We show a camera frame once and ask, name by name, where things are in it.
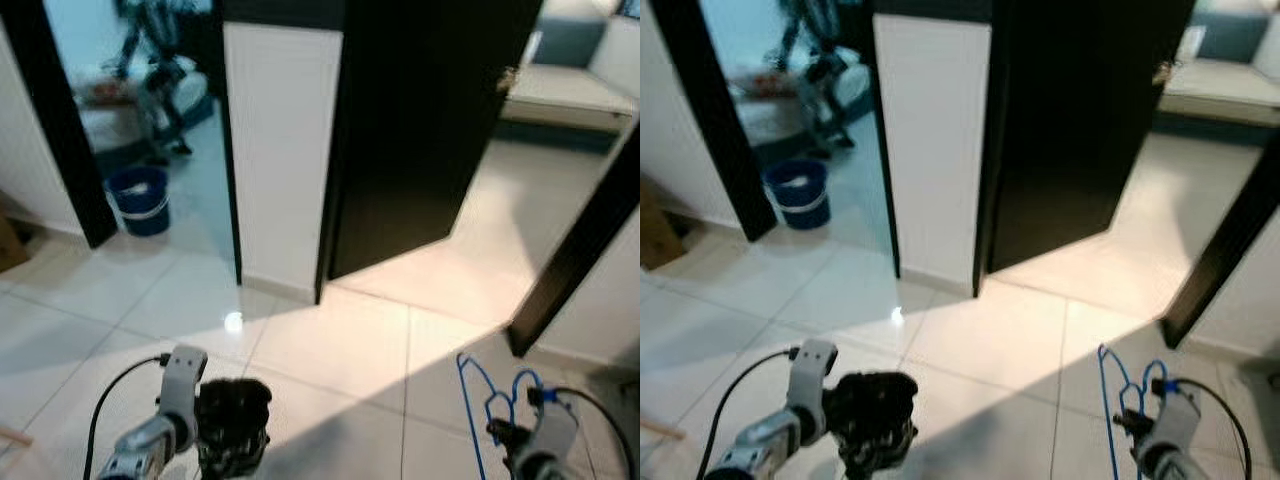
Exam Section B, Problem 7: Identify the blue plastic hanger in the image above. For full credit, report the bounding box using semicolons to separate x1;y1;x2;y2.
456;351;548;480
1096;343;1173;480

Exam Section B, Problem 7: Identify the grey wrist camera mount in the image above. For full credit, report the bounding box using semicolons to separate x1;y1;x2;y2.
520;395;581;479
1140;390;1203;469
787;337;841;443
157;344;210;453

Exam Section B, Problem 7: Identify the black grey machine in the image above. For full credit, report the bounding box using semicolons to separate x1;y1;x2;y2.
108;0;217;167
768;0;873;161

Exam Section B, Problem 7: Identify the black door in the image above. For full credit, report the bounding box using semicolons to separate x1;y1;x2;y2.
316;0;547;305
973;0;1198;301

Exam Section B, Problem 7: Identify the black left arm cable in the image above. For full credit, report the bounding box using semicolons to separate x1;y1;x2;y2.
696;346;803;480
84;353;173;480

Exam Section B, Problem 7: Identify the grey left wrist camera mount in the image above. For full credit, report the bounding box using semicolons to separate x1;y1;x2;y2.
157;344;210;453
787;337;841;443

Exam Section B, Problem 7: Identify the black door frame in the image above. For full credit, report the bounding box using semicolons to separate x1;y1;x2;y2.
1159;132;1280;352
504;122;641;360
648;0;903;283
0;0;246;288

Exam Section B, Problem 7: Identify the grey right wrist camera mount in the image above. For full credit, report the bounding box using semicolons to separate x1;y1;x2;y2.
520;395;581;479
1140;390;1203;469

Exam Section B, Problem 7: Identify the dark printed t-shirt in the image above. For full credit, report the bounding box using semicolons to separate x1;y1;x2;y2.
823;369;921;480
193;377;274;480

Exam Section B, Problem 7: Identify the grey sofa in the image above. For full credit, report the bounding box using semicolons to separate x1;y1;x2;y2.
498;0;641;138
1153;0;1280;133

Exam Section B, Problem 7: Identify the blue bucket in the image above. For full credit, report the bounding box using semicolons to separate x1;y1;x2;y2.
104;164;172;239
762;157;832;232

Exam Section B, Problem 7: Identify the brown cardboard box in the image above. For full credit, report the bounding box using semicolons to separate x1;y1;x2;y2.
640;180;690;272
0;213;32;274

